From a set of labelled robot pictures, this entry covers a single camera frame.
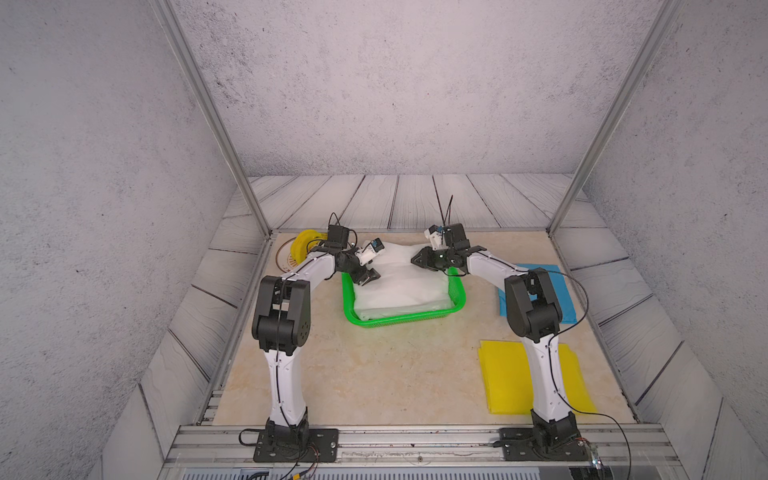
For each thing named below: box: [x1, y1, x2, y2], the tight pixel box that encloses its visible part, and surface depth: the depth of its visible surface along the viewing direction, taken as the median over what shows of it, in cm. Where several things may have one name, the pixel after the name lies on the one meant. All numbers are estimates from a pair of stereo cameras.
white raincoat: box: [354, 242, 455, 321], surface depth 98 cm
